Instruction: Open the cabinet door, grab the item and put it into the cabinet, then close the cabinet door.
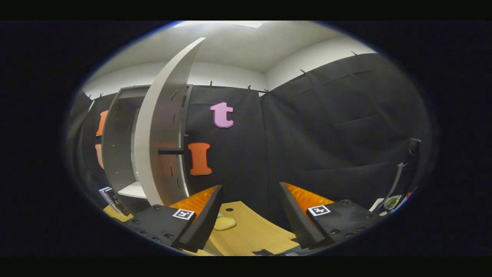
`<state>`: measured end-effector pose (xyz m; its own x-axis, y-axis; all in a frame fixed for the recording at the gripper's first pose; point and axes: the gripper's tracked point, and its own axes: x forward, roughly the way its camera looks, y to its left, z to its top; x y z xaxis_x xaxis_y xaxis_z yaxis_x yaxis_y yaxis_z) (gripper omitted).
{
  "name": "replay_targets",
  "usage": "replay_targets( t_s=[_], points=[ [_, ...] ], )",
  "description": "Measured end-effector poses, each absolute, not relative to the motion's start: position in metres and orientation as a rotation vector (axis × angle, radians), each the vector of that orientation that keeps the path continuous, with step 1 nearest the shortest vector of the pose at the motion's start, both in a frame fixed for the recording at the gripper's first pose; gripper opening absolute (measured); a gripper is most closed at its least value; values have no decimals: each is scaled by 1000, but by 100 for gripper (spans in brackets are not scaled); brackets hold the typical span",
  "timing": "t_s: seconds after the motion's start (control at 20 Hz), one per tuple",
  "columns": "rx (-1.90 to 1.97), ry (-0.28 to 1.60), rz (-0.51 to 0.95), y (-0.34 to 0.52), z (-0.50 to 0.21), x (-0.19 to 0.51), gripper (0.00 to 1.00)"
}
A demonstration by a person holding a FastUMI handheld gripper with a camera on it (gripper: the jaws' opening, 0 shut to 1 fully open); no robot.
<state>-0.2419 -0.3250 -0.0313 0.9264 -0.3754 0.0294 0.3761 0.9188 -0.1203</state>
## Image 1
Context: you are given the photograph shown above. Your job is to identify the red and blue item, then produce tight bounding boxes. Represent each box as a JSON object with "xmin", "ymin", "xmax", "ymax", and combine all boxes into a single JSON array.
[{"xmin": 401, "ymin": 187, "xmax": 418, "ymax": 207}]

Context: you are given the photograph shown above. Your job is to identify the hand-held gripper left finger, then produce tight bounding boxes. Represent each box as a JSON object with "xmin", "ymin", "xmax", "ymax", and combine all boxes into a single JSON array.
[{"xmin": 123, "ymin": 185, "xmax": 224, "ymax": 253}]

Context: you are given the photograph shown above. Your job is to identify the white cabinet door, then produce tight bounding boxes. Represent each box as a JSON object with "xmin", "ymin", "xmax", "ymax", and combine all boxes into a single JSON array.
[{"xmin": 134, "ymin": 37, "xmax": 207, "ymax": 206}]

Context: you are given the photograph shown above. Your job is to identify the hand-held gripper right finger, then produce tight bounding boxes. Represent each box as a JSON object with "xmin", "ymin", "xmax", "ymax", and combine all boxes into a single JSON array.
[{"xmin": 279, "ymin": 182, "xmax": 385, "ymax": 250}]

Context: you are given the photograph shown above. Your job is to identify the black backdrop cloth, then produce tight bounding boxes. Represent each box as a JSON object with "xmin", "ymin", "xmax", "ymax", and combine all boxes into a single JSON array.
[{"xmin": 65, "ymin": 52, "xmax": 437, "ymax": 231}]

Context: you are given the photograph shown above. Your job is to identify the dark blue book set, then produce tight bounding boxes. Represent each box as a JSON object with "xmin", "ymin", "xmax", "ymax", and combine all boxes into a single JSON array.
[{"xmin": 98, "ymin": 187, "xmax": 131, "ymax": 217}]

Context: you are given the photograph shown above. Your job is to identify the pale yellow soft object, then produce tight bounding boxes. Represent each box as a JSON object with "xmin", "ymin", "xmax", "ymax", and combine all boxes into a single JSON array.
[{"xmin": 213, "ymin": 215, "xmax": 237, "ymax": 231}]

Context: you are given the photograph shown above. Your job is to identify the grey cabinet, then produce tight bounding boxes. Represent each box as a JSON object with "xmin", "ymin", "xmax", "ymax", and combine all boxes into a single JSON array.
[{"xmin": 101, "ymin": 84, "xmax": 193, "ymax": 216}]

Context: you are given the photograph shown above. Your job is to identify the grey strap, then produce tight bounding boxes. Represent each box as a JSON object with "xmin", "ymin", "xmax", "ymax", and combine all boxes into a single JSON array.
[{"xmin": 386, "ymin": 138, "xmax": 422, "ymax": 200}]

